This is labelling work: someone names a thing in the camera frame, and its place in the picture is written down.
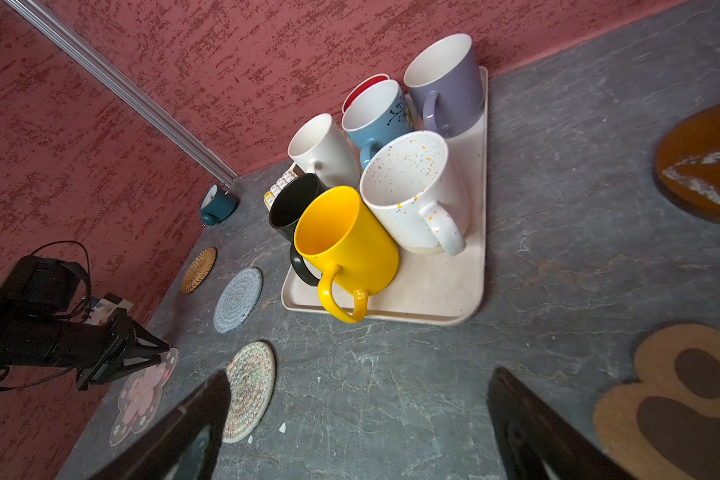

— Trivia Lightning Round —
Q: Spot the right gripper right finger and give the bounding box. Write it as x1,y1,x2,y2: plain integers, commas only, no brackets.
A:
487,367,632,479

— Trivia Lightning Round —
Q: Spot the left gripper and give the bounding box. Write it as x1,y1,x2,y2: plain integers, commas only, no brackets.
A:
75,308,170,390

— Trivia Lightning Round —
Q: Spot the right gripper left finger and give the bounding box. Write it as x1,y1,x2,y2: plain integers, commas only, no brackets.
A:
93,370,231,479

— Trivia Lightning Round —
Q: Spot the pink flower coaster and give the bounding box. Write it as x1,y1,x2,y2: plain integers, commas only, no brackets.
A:
109,348,179,446

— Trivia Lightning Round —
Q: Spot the multicolour woven coaster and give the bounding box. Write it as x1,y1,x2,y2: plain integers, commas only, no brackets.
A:
222,341,276,444

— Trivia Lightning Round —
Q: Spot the woven rattan coaster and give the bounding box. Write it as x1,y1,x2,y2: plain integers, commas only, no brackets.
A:
181,247,217,294

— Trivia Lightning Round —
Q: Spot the grey knitted coaster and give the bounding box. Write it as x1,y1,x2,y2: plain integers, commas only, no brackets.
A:
213,267,263,334

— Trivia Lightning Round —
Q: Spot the paw shaped cork coaster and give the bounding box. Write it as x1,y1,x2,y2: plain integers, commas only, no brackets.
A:
593,324,720,479

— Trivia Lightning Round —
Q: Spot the black mug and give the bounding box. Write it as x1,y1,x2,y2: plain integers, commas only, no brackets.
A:
269,173,327,287

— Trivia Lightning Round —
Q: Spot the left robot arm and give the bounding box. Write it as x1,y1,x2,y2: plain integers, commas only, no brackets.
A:
0,252,170,393

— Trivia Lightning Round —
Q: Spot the dark brown glossy coaster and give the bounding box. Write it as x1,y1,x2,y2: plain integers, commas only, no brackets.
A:
652,104,720,224

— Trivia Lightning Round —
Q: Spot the teal kitchen timer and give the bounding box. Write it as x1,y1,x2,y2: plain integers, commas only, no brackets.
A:
199,184,239,226

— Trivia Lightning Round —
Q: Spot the beige serving tray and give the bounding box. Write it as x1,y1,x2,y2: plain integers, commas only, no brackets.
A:
280,65,490,328

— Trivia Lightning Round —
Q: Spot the yellow mug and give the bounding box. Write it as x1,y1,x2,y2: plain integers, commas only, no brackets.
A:
294,186,399,324

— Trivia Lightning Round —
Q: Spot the yellow calculator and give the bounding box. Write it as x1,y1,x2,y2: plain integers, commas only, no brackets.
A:
264,163,305,210

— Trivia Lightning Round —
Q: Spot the white speckled mug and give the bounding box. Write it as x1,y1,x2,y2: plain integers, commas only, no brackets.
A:
359,131,471,256

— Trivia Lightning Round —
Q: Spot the blue mug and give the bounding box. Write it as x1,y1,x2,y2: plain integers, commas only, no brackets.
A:
342,79,414,169

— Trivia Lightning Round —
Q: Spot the red inside mug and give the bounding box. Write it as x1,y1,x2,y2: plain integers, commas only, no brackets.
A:
341,74,390,113

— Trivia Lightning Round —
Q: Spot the lilac mug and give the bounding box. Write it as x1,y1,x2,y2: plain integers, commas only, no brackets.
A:
403,33,485,138

